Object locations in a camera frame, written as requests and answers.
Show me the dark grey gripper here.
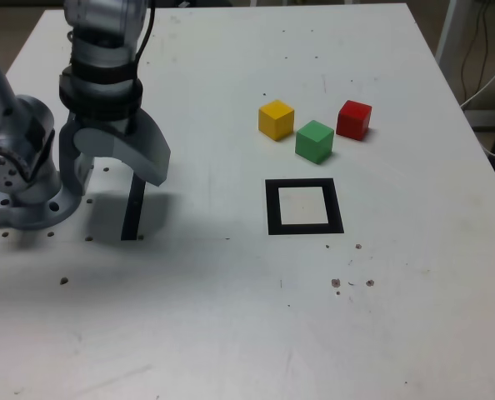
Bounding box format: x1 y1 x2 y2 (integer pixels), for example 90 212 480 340
58 111 173 198

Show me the yellow cube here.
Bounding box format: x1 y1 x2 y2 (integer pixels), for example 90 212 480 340
257 98 295 143

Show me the green cube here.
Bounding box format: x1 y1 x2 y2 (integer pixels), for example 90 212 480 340
294 119 336 166

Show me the red cube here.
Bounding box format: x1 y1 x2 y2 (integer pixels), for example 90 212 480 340
335 99 373 142

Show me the black tape square outline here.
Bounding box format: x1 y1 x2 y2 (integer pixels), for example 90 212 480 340
264 177 345 237

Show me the black tape strip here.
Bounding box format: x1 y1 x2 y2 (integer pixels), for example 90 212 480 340
120 172 148 242

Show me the white metal frame post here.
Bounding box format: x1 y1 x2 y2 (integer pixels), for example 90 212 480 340
434 0 462 73

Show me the thin black background cable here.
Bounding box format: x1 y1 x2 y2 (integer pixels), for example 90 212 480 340
460 0 495 103

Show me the white background cable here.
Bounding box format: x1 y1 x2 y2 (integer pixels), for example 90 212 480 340
459 53 495 110

